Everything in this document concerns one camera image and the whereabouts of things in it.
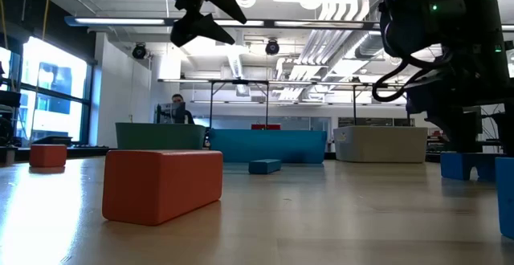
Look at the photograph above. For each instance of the small blue block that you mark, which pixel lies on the small blue block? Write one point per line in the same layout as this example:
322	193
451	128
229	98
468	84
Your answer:
264	166

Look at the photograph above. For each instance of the black metal frame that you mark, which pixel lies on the black metal frame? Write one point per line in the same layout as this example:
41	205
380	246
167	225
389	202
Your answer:
354	108
211	104

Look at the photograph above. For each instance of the overhead light bar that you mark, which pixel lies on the overhead light bar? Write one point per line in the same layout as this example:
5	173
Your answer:
269	23

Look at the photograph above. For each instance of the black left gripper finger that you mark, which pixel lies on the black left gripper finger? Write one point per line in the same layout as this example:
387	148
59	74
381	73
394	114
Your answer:
197	30
225	0

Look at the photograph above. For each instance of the white plastic bin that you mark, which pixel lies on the white plastic bin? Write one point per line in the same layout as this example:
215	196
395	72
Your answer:
381	143

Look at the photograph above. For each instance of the red box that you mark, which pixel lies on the red box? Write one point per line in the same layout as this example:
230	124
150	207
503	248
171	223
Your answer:
265	127

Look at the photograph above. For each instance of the person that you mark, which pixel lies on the person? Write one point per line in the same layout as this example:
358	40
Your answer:
177	98

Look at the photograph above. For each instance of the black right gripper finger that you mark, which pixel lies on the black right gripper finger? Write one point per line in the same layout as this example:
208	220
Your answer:
510	134
462	132

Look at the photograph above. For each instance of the blue plastic bin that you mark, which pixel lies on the blue plastic bin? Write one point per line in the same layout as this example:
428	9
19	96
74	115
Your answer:
265	144

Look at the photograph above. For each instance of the black equipment stack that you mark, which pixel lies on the black equipment stack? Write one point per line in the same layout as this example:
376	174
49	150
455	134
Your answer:
8	98

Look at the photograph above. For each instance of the blue arch block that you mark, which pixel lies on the blue arch block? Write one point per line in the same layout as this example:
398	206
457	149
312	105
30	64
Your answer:
454	164

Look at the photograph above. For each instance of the orange cube block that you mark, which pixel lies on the orange cube block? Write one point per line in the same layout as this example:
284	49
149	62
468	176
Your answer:
48	156

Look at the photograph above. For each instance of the long orange block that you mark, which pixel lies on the long orange block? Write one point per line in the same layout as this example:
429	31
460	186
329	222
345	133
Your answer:
160	184

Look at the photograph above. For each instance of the dark desk monitor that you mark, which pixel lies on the dark desk monitor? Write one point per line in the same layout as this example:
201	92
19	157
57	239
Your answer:
170	113

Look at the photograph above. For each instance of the large window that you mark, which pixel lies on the large window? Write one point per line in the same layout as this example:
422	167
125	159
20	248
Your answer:
52	116

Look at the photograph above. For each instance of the black desk object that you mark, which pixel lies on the black desk object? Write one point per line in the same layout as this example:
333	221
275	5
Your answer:
52	140

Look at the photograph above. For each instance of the green plastic bin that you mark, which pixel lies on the green plastic bin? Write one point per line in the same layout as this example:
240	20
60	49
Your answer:
160	135

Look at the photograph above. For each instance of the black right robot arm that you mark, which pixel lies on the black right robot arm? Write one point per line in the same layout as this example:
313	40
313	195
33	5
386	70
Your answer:
462	16

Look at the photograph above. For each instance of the tall blue block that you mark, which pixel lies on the tall blue block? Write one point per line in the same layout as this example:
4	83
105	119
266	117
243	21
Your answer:
506	196

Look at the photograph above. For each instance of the black keyboard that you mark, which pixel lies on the black keyboard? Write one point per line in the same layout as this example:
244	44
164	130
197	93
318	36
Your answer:
90	146

